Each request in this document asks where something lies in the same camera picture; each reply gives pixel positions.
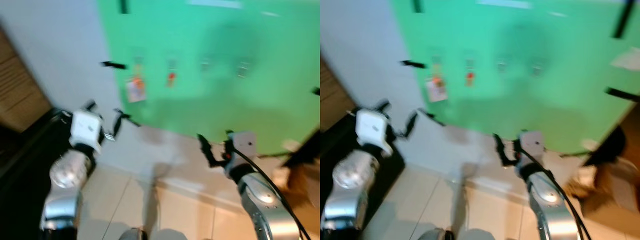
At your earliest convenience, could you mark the grey left robot foot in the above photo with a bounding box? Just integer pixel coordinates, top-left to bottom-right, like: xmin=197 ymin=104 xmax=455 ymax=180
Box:
xmin=417 ymin=228 xmax=453 ymax=240
xmin=119 ymin=227 xmax=148 ymax=240

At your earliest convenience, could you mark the grey right robot foot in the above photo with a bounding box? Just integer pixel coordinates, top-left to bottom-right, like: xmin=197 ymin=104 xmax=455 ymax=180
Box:
xmin=150 ymin=228 xmax=188 ymax=240
xmin=455 ymin=228 xmax=488 ymax=240

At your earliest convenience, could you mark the white paper sheet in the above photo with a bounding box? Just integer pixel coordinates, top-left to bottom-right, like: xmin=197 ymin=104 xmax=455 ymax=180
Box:
xmin=611 ymin=47 xmax=640 ymax=71

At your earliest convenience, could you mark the grey robot foot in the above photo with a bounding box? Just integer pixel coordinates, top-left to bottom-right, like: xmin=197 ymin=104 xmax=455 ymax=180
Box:
xmin=455 ymin=228 xmax=488 ymax=240
xmin=150 ymin=228 xmax=188 ymax=240
xmin=119 ymin=227 xmax=148 ymax=240
xmin=417 ymin=228 xmax=453 ymax=240

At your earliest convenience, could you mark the green wall board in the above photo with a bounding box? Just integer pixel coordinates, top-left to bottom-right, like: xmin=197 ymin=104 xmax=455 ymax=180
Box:
xmin=389 ymin=0 xmax=640 ymax=157
xmin=96 ymin=0 xmax=321 ymax=157

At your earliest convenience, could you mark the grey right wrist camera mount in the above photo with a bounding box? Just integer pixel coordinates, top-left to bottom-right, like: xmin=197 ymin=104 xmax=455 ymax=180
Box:
xmin=227 ymin=131 xmax=257 ymax=163
xmin=517 ymin=131 xmax=546 ymax=163

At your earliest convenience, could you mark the brown cardboard box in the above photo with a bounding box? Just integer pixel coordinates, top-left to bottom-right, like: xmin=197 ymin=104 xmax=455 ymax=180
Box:
xmin=570 ymin=105 xmax=640 ymax=221

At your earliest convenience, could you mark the white orange key tag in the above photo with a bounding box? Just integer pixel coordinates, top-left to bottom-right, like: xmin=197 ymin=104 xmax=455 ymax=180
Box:
xmin=126 ymin=75 xmax=147 ymax=103
xmin=425 ymin=75 xmax=447 ymax=103

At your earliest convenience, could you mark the brown wooden panel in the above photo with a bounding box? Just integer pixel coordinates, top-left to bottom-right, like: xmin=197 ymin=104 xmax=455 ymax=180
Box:
xmin=320 ymin=57 xmax=351 ymax=133
xmin=0 ymin=30 xmax=53 ymax=133

